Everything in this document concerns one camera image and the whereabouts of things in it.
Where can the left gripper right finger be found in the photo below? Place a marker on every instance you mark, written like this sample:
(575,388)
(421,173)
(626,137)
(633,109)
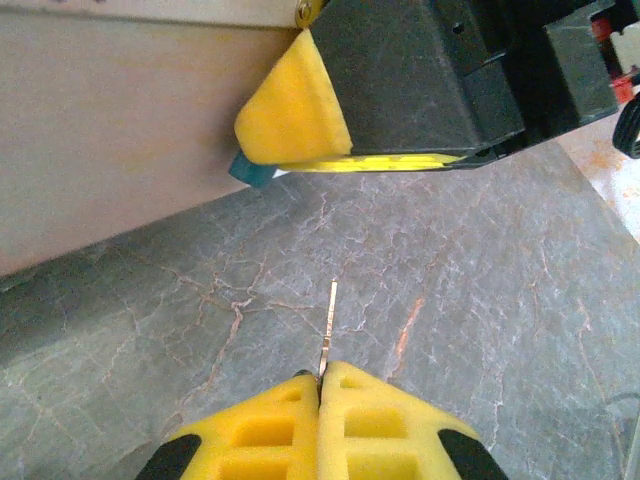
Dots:
(380,430)

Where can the metal box hasp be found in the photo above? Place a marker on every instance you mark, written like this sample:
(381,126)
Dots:
(306,12)

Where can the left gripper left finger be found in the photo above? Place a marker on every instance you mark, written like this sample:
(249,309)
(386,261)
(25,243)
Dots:
(270,435)

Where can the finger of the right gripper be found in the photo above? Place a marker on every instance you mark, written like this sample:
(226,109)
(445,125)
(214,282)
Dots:
(375,163)
(295,115)

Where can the small metal key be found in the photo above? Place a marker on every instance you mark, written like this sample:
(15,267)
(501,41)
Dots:
(330,320)

